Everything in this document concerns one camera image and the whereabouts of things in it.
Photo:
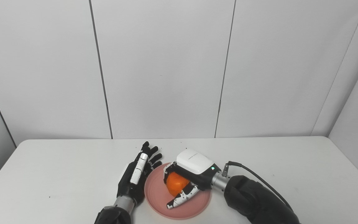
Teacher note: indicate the pink round plate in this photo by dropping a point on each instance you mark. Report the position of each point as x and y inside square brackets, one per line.
[157, 193]

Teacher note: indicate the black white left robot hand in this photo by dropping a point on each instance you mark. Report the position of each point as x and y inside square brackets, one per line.
[129, 183]

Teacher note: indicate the orange fruit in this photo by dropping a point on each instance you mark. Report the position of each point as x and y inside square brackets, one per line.
[176, 183]

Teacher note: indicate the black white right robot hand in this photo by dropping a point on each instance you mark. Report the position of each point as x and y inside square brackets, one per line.
[194, 161]

